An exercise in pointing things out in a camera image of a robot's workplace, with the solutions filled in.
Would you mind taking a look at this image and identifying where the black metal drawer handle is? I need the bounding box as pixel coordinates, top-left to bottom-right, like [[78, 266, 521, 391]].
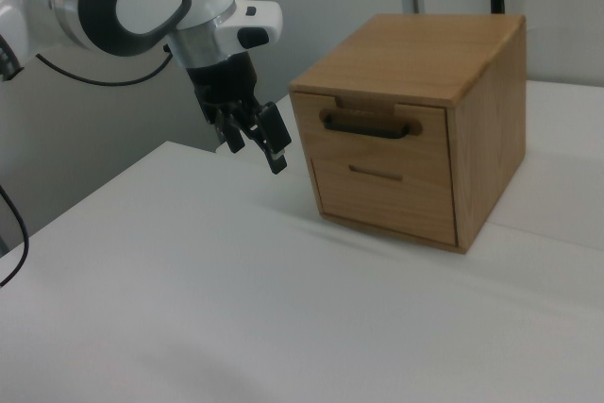
[[318, 108, 424, 141]]

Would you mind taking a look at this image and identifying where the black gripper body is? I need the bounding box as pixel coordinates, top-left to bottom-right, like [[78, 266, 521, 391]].
[[185, 53, 261, 125]]

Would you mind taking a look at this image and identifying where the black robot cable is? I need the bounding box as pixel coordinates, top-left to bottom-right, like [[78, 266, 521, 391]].
[[0, 46, 175, 289]]

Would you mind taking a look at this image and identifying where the wooden drawer with black handle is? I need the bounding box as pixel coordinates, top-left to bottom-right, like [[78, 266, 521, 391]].
[[289, 90, 455, 183]]

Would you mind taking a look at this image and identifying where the wooden two-drawer cabinet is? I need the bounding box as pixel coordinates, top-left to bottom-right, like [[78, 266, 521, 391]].
[[287, 13, 528, 255]]

